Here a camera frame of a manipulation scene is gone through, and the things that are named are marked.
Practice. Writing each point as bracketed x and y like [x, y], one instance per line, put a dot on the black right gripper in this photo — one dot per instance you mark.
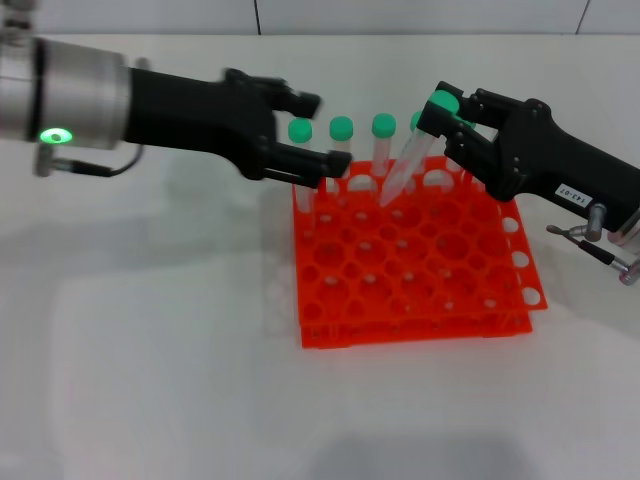
[550, 160]

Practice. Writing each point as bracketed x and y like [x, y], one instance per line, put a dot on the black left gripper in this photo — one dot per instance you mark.
[200, 115]

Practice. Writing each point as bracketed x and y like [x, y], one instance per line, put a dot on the orange test tube rack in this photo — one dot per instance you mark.
[400, 260]

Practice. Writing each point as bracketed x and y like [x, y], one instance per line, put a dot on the silver right gripper stub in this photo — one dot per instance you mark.
[596, 222]

